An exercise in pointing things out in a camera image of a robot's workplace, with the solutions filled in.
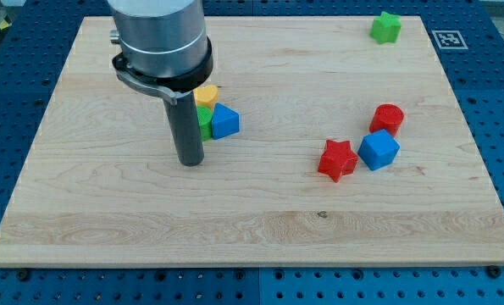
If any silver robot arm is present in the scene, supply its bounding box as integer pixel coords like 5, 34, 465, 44
107, 0, 213, 105

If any blue triangular block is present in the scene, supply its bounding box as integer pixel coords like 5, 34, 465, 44
211, 103, 240, 140

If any green cylinder block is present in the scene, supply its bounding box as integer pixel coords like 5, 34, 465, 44
197, 106, 213, 141

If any yellow wooden block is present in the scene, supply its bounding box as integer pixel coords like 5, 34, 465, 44
193, 85, 219, 110

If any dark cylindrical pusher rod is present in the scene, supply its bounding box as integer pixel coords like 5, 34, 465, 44
164, 91, 204, 167

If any red star block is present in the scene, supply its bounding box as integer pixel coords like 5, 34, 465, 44
318, 140, 359, 183

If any blue cube block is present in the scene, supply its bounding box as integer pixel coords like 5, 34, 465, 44
357, 129, 400, 170

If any red cylinder block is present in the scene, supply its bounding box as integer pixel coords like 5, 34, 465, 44
368, 103, 405, 137

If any wooden board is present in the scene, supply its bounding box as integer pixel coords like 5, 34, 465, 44
0, 16, 504, 269

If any green star block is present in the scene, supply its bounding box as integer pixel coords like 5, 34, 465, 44
369, 11, 402, 44

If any white fiducial marker tag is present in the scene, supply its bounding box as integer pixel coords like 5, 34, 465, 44
432, 30, 468, 50

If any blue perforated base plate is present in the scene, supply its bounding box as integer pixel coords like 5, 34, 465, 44
0, 0, 504, 304

